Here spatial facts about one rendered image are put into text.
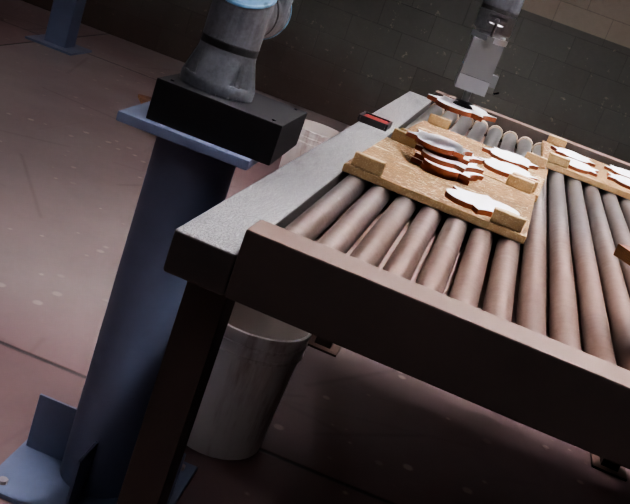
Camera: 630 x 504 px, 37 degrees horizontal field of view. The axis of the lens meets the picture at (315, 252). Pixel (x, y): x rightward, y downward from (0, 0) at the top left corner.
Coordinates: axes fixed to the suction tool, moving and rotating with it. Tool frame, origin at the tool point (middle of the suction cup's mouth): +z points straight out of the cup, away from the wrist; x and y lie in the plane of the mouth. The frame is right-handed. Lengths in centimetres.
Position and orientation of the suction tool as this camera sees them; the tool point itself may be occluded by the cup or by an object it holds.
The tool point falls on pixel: (460, 111)
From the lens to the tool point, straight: 195.7
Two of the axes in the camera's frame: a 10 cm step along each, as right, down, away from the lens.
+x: -9.4, -3.5, 0.3
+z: -3.2, 8.9, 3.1
